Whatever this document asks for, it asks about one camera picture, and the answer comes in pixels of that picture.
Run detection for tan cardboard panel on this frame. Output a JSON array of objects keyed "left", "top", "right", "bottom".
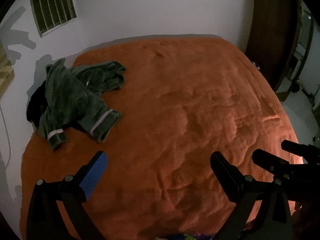
[{"left": 0, "top": 44, "right": 14, "bottom": 98}]

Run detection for barred window vent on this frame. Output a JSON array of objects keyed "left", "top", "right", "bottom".
[{"left": 29, "top": 0, "right": 77, "bottom": 38}]

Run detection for black cloth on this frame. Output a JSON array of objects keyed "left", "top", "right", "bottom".
[{"left": 26, "top": 86, "right": 49, "bottom": 127}]

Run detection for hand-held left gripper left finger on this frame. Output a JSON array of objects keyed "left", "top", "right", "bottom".
[{"left": 26, "top": 151, "right": 108, "bottom": 240}]

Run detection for green fleece pants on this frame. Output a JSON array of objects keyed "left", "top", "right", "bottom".
[{"left": 72, "top": 60, "right": 127, "bottom": 95}]

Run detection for wooden door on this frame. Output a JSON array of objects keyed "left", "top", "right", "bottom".
[{"left": 244, "top": 0, "right": 304, "bottom": 95}]

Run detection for orange blanket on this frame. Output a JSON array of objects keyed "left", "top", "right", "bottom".
[{"left": 19, "top": 37, "right": 304, "bottom": 240}]

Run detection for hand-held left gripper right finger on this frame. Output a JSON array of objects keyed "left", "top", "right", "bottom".
[{"left": 211, "top": 151, "right": 293, "bottom": 240}]

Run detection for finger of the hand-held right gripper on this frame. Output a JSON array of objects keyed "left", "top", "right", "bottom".
[
  {"left": 252, "top": 149, "right": 304, "bottom": 180},
  {"left": 282, "top": 140, "right": 320, "bottom": 160}
]

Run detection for colourful patterned cloth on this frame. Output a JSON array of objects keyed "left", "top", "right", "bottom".
[{"left": 155, "top": 232, "right": 215, "bottom": 240}]

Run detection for green fleece jacket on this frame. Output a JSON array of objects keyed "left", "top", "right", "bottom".
[{"left": 37, "top": 58, "right": 123, "bottom": 151}]

